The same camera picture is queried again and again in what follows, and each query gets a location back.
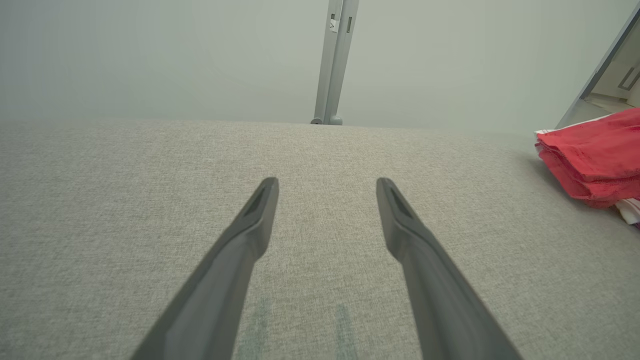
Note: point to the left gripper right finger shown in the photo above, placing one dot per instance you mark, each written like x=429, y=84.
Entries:
x=440, y=300

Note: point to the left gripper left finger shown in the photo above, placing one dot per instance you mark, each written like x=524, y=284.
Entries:
x=220, y=290

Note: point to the red basketball jersey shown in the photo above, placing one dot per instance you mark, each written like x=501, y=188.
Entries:
x=631, y=211

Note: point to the red white shorts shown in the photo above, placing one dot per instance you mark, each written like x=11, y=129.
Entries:
x=595, y=155

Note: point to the grey metal frame bracket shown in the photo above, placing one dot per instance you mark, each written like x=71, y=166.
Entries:
x=335, y=60

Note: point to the grey partition frame edge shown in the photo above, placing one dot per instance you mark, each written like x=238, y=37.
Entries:
x=600, y=65

